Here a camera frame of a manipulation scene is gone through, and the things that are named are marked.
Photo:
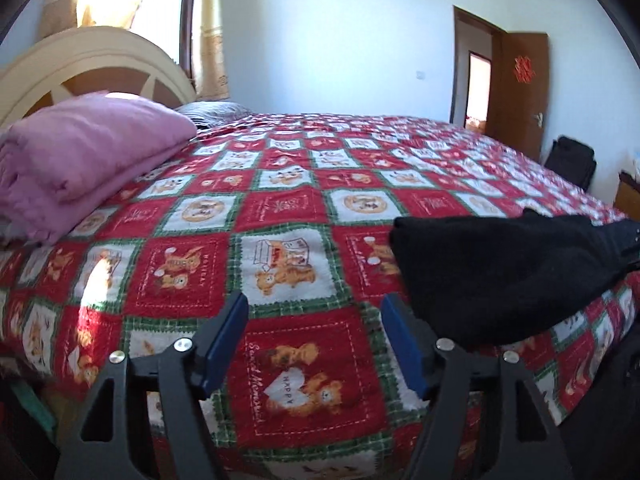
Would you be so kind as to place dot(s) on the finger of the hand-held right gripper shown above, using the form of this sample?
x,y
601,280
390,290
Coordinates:
x,y
627,242

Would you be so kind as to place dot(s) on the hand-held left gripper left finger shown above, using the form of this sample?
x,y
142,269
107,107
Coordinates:
x,y
227,342

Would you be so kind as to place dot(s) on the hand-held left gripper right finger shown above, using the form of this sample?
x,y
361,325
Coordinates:
x,y
400,347

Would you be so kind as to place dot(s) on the black pants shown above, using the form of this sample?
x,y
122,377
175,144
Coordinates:
x,y
490,270

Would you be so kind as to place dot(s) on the brown wooden cabinet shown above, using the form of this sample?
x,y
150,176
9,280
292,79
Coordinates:
x,y
629,195

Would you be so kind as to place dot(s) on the black bag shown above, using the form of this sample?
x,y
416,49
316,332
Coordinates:
x,y
570,162

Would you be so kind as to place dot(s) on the red printed bear blanket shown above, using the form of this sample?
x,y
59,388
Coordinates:
x,y
300,210

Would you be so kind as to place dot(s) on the brown wooden door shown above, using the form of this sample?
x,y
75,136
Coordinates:
x,y
515,115

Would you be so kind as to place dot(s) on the red paper door decoration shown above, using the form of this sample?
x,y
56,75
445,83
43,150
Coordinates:
x,y
522,69

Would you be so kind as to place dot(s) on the grey striped pillow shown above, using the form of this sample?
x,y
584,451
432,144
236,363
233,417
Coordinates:
x,y
215,110

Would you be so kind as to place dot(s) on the pink folded blanket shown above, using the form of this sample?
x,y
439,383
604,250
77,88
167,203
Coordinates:
x,y
90,150

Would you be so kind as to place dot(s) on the yellow patterned curtain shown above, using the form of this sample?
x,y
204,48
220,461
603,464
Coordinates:
x,y
60,5
211,35

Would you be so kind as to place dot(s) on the cream wooden headboard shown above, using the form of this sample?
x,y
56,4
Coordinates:
x,y
100,42

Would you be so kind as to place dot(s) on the window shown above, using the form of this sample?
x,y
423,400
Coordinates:
x,y
150,0

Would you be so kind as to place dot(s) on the dark wooden door frame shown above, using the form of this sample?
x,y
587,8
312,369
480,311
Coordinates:
x,y
462,60

